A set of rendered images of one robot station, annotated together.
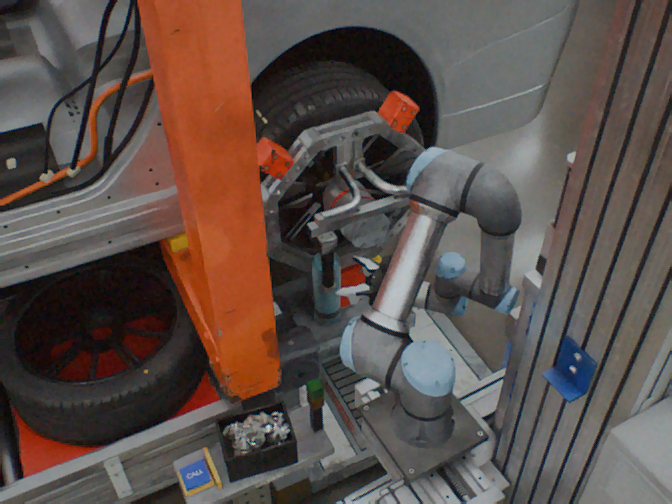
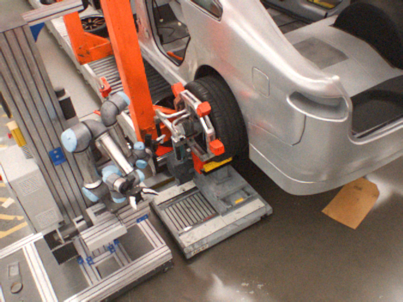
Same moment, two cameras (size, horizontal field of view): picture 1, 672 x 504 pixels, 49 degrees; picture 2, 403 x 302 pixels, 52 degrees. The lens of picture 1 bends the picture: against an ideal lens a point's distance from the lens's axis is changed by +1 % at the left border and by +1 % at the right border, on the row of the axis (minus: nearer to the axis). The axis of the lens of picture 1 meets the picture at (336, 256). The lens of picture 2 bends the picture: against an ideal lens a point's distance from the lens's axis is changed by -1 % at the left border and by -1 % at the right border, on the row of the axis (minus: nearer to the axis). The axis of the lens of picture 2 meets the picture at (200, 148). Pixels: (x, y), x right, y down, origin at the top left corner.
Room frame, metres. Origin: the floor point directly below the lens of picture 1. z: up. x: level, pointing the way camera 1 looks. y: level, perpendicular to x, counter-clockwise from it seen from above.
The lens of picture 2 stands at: (1.85, -2.62, 2.78)
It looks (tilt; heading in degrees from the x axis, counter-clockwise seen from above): 40 degrees down; 92
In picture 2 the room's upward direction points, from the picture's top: 8 degrees counter-clockwise
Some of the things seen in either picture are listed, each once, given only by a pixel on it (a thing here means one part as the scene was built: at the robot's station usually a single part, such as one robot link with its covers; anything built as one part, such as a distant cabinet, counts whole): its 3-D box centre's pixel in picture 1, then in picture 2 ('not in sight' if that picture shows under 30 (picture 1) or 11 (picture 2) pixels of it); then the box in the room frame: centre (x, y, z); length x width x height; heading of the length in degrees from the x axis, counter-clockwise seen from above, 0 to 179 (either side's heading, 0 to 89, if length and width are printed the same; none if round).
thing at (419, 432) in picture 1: (423, 408); (90, 151); (0.97, -0.20, 0.87); 0.15 x 0.15 x 0.10
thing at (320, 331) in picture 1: (324, 282); (219, 168); (1.91, 0.05, 0.32); 0.40 x 0.30 x 0.28; 116
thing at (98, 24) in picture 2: not in sight; (92, 30); (0.38, 3.24, 0.39); 0.66 x 0.66 x 0.24
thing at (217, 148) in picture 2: not in sight; (216, 147); (1.90, -0.31, 0.85); 0.09 x 0.08 x 0.07; 116
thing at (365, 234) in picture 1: (354, 212); (186, 130); (1.69, -0.06, 0.85); 0.21 x 0.14 x 0.14; 26
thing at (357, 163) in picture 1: (394, 164); (183, 119); (1.69, -0.17, 1.03); 0.19 x 0.18 x 0.11; 26
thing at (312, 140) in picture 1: (344, 198); (194, 126); (1.76, -0.03, 0.85); 0.54 x 0.07 x 0.54; 116
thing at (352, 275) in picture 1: (339, 273); (204, 160); (1.79, -0.01, 0.48); 0.16 x 0.12 x 0.17; 26
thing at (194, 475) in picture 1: (195, 475); not in sight; (1.03, 0.40, 0.47); 0.07 x 0.07 x 0.02; 26
